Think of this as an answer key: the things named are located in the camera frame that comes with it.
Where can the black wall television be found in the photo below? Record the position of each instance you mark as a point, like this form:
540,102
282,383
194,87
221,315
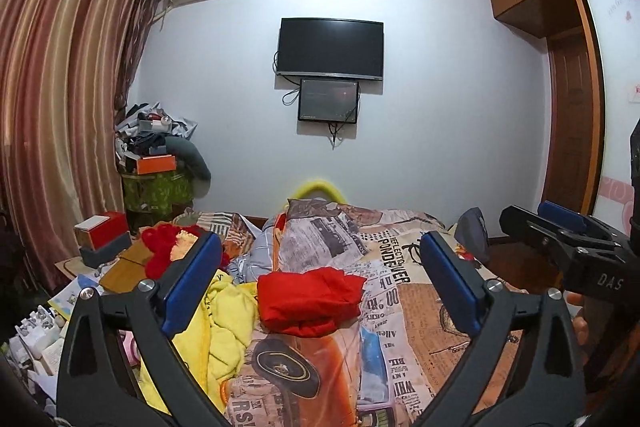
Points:
330,49

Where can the small wall monitor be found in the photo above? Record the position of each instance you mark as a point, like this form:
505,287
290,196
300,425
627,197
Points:
328,101

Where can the newspaper print blanket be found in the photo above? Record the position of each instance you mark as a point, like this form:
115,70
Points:
400,307

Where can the red and white box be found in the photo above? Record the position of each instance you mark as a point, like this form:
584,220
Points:
102,229

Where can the brown wooden door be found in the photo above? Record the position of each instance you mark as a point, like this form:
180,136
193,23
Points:
572,132

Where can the brown striped curtain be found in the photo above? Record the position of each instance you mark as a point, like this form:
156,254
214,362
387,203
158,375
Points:
60,82

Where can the white wardrobe door pink print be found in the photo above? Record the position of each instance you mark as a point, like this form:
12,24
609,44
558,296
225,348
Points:
617,82

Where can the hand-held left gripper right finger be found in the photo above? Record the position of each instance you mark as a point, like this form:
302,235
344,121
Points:
450,282

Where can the red zip jacket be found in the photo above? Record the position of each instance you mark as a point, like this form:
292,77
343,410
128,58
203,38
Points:
310,302

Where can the pile of papers and packets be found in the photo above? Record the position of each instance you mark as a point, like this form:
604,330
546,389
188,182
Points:
45,337

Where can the orange box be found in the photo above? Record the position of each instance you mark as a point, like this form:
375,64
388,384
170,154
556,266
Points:
156,164

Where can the pile of household clutter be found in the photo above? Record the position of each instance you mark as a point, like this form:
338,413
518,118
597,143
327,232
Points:
145,127

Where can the yellow foam bumper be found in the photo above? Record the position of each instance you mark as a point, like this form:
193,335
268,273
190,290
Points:
320,186

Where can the dark grey box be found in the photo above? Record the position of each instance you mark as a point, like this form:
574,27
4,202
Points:
107,252

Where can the red plush toy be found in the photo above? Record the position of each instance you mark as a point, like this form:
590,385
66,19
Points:
160,247

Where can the dark grey neck pillow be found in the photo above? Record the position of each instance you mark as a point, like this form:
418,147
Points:
195,162

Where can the brown cardboard sheet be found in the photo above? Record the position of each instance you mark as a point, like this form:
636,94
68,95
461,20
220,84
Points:
125,269

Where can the yellow fleece garment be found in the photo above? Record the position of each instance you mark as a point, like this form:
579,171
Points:
225,322

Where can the grey plaid sheet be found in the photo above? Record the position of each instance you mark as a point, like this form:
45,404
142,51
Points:
260,252

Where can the blue-grey bag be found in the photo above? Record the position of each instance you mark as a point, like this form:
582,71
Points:
474,232

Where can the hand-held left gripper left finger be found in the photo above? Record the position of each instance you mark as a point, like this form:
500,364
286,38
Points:
192,282

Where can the person's right hand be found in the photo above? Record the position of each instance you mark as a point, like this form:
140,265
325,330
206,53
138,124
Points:
581,327

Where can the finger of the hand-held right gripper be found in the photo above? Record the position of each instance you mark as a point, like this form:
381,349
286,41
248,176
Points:
535,229
565,213

